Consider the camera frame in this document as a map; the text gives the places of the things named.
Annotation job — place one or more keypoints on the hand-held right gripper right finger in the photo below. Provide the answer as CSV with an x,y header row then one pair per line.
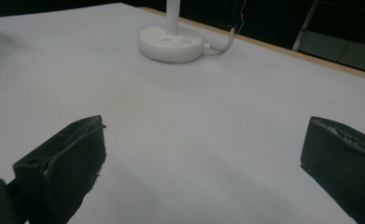
x,y
342,161

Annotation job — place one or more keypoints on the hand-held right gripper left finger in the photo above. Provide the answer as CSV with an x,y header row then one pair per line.
x,y
68,165

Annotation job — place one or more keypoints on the metal stand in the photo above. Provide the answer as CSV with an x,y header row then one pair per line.
x,y
335,37

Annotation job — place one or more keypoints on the white round stand base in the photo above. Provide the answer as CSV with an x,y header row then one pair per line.
x,y
171,45

